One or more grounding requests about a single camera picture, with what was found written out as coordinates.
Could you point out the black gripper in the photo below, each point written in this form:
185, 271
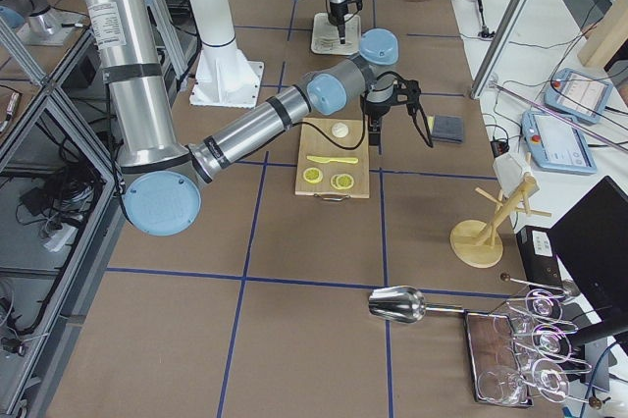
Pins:
376, 109
339, 14

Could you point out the white steamed bun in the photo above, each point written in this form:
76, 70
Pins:
339, 130

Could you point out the bamboo cutting board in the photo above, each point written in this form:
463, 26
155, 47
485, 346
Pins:
316, 139

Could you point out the yellow plastic knife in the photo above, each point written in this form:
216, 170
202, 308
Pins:
328, 160

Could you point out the upper lemon slice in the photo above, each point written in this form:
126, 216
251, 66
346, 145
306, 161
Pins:
342, 177

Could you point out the grey yellow folded cloth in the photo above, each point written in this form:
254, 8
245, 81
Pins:
446, 128

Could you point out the lower stacked lemon slice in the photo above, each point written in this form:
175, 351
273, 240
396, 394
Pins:
343, 185

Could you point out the single lemon slice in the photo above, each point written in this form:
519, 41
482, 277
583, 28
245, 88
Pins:
312, 175

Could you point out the wooden mug tree stand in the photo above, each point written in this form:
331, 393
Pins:
477, 243

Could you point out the near teach pendant tablet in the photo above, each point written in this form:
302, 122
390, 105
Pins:
556, 146

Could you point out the teach pendant tablet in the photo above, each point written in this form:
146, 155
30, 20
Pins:
556, 146
579, 95

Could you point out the steel scoop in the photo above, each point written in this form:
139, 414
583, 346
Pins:
405, 304

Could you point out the far teach pendant tablet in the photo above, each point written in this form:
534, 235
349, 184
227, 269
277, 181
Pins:
579, 95

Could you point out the black monitor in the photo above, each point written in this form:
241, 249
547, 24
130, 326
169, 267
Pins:
591, 242

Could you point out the wine glass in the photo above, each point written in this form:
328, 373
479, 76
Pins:
538, 306

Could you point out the black glass rack tray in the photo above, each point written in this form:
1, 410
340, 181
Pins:
489, 344

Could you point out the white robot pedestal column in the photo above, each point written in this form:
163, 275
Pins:
224, 77

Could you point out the aluminium frame post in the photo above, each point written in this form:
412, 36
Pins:
504, 31

